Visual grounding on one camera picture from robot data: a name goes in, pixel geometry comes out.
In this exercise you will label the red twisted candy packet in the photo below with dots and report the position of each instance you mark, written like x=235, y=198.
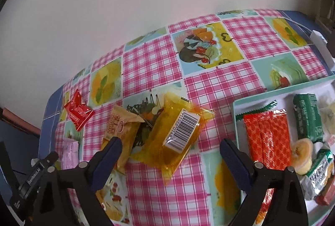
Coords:
x=78, y=112

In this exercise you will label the white power adapter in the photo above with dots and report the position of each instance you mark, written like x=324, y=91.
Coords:
x=322, y=45

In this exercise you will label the cream jelly cup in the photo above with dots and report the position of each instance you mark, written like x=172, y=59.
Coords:
x=301, y=156

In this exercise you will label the orange potato chip packet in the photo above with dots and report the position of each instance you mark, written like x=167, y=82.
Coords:
x=124, y=125

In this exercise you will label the white teal tray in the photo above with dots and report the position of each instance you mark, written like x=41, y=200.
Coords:
x=283, y=99

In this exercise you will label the yellow transparent snack packet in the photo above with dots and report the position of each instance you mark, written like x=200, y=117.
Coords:
x=175, y=131

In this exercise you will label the red gold patterned packet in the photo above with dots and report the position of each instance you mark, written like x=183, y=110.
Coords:
x=268, y=138

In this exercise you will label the blue striped cloth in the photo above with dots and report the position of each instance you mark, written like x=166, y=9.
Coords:
x=50, y=121

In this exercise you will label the white green cracker packet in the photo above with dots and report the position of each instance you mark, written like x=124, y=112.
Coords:
x=315, y=180

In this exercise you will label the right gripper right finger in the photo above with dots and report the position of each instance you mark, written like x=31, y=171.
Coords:
x=287, y=206

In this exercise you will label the green snack packet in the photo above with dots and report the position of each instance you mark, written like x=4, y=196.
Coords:
x=308, y=118

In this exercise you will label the pink snack packet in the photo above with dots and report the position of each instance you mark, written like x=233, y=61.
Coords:
x=70, y=156

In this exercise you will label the dark red snack packet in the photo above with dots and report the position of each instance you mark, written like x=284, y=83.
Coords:
x=327, y=194

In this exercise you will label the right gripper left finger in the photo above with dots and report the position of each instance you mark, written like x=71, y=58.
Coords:
x=53, y=205

